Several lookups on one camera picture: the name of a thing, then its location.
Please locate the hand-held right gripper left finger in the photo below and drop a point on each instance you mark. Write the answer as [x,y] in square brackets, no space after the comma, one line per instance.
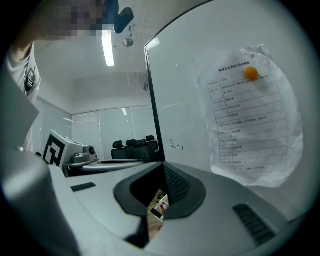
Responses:
[95,217]

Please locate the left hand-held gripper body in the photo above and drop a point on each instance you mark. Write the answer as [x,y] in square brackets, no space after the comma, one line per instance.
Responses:
[60,150]

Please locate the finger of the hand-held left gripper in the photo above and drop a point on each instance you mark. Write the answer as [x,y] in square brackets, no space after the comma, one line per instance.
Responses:
[107,165]

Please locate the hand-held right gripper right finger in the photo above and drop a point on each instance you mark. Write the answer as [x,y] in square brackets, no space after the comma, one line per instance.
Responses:
[220,220]

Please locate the white plastic marker box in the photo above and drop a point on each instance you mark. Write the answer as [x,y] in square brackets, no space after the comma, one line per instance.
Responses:
[158,207]

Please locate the black framed whiteboard on stand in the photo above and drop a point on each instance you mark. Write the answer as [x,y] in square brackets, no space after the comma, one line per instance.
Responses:
[180,87]

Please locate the group of black office chairs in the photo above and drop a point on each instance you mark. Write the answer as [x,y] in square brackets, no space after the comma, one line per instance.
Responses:
[132,151]

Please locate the red round magnet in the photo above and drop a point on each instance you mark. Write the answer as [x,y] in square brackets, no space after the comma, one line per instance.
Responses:
[160,228]

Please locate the person's white shirt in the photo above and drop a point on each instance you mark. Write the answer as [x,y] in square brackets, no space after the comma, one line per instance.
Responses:
[15,70]

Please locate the crumpled printed paper sheet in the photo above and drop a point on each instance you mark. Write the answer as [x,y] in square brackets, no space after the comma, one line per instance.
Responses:
[250,130]

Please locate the long ceiling light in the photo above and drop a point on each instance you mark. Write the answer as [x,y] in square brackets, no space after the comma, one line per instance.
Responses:
[108,48]

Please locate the round ceiling smoke detector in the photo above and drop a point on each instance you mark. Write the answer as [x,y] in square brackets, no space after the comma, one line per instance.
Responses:
[128,42]

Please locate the person's head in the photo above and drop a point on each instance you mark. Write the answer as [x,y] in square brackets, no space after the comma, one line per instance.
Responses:
[62,17]

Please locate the orange round magnet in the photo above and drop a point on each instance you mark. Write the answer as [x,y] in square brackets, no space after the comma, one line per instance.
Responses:
[251,73]

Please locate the black head camera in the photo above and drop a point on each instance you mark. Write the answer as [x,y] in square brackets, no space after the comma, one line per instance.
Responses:
[124,20]

